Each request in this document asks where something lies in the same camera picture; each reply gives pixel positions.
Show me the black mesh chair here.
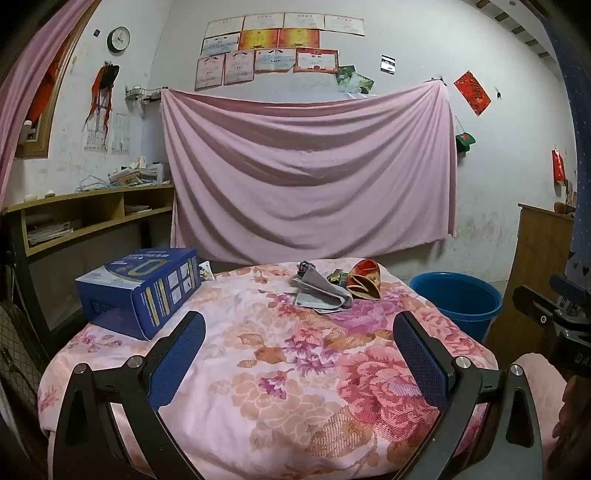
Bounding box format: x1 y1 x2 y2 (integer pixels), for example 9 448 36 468
0 208 51 398

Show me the blue wire hanger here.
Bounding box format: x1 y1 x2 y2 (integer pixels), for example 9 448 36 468
76 174 114 191

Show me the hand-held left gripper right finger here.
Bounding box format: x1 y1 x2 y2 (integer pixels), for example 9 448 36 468
392 310 546 480

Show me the pile of books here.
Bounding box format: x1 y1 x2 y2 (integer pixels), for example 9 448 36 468
108 157 167 188

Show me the stack of papers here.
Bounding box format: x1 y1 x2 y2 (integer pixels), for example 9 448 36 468
25 219 81 245

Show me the printed wall paper sheet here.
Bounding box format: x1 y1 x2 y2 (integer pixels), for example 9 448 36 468
84 124 108 153
111 113 131 154

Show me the metal wall rack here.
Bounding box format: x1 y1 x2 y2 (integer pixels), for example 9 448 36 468
124 84 164 102

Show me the pink curtain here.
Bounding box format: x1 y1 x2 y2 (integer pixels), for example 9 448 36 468
0 0 100 199

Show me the wooden shelf desk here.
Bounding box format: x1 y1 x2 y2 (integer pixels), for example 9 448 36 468
2 184 177 333

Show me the pink floral blanket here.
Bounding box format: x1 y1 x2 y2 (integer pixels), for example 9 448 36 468
37 258 502 480

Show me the red hanging cloth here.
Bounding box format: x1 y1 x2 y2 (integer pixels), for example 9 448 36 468
25 53 63 123

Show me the blue cardboard box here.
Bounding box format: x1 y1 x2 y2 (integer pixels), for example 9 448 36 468
75 248 203 341

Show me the blue plastic bucket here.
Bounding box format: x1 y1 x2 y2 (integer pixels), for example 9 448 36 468
410 271 503 344

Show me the red hanging scarf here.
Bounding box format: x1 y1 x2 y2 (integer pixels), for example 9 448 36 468
83 62 120 132

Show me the red paper poster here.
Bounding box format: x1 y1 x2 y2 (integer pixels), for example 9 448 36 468
453 70 491 116

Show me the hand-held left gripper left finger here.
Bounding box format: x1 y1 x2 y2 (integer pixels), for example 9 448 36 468
52 310 207 480

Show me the pink hanging sheet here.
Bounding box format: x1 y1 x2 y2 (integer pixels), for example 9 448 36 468
159 79 459 267

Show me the person's pink clothed leg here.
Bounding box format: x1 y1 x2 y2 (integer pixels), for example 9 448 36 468
512 354 570 464

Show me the red and gold wrapper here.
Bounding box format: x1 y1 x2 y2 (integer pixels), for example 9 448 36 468
346 259 382 298

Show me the wooden window frame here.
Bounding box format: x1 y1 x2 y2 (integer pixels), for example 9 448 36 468
14 0 102 160

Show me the wooden cabinet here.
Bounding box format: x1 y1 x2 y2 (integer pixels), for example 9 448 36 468
499 203 578 356

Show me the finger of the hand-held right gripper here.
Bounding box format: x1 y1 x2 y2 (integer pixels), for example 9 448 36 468
513 285 571 328
549 274 587 306

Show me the person's right hand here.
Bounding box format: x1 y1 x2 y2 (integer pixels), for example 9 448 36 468
551 374 591 464

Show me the round wall clock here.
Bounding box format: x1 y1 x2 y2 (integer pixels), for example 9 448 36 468
107 26 131 53

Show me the dark blue printed curtain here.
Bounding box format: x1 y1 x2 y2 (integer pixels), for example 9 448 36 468
538 0 591 287

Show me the group of wall certificates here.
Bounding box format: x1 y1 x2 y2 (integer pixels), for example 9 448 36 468
194 13 366 91

